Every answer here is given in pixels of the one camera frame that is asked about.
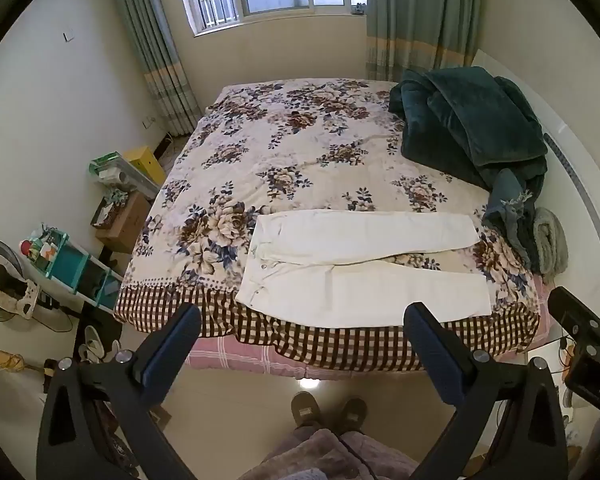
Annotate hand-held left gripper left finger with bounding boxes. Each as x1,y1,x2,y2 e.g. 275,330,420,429
36,302,202,480

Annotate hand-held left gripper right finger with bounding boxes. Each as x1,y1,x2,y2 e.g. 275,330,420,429
403,302,570,480

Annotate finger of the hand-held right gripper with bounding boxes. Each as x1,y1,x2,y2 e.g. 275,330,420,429
547,286,600,343

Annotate white pants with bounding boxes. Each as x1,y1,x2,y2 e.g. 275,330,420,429
235,209,492,329

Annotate pink checked bed sheet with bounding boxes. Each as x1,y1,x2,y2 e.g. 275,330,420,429
184,275,554,382

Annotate grey folded blanket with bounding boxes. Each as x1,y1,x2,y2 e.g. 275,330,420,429
532,206,570,276

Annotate pair of white shoes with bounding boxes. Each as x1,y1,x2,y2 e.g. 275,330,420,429
77,325,122,364

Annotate person's grey right slipper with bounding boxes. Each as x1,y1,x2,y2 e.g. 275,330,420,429
337,397,369,434

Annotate brown cardboard box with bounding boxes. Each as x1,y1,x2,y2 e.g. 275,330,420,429
91,191,154,254

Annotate teal and white shelf rack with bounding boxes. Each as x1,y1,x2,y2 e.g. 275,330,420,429
26,226,127,312

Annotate person's pajama legs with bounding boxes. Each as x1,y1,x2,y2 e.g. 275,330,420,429
237,426,422,480

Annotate standing fan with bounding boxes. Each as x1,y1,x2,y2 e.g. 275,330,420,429
0,239,45,324

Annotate clear plastic storage box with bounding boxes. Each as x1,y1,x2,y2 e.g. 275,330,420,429
89,151,161,199

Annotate yellow box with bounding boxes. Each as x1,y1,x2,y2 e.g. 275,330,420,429
122,146,167,189

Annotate bed with floral cover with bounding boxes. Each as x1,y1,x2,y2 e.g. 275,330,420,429
114,78,542,373

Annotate dark green plush blanket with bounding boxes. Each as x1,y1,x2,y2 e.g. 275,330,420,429
387,66,550,273

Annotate white bed headboard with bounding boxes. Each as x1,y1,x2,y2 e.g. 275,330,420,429
471,49,600,281

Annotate green striped curtain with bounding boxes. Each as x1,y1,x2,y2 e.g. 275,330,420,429
365,0,487,84
107,0,204,138

